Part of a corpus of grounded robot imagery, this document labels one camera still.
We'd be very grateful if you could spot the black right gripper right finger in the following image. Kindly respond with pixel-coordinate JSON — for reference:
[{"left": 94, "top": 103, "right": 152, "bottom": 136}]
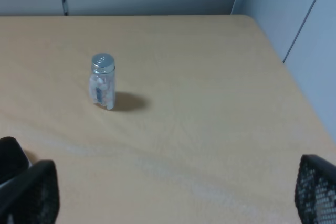
[{"left": 295, "top": 154, "right": 335, "bottom": 223}]

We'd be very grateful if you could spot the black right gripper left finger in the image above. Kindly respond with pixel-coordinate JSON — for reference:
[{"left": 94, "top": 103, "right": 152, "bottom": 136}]
[{"left": 1, "top": 160, "right": 60, "bottom": 223}]

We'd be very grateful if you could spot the clear pill bottle silver cap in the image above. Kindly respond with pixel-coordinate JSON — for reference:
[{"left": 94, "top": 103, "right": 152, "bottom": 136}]
[{"left": 89, "top": 53, "right": 116, "bottom": 110}]

